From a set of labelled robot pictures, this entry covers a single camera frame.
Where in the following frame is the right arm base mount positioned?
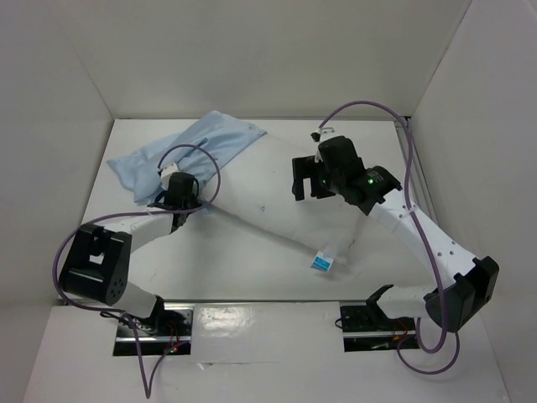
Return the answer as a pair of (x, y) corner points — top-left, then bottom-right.
(334, 302), (419, 353)

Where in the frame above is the light blue pillowcase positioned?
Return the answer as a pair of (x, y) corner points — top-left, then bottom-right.
(107, 111), (266, 204)

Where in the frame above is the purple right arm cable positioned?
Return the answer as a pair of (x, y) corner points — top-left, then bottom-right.
(317, 99), (460, 374)

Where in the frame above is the blue white pillow label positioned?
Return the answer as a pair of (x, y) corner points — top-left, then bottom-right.
(310, 251), (335, 273)

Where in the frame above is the white pillow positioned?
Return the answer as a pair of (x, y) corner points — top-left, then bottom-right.
(201, 134), (358, 264)

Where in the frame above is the aluminium frame rail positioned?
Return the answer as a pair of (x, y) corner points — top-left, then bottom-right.
(394, 115), (462, 298)

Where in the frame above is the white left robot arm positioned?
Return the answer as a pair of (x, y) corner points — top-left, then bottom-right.
(59, 172), (201, 335)

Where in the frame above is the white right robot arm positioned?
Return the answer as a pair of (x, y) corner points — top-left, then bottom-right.
(292, 136), (499, 333)

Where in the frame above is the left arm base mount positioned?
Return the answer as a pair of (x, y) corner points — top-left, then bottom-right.
(101, 302), (195, 357)

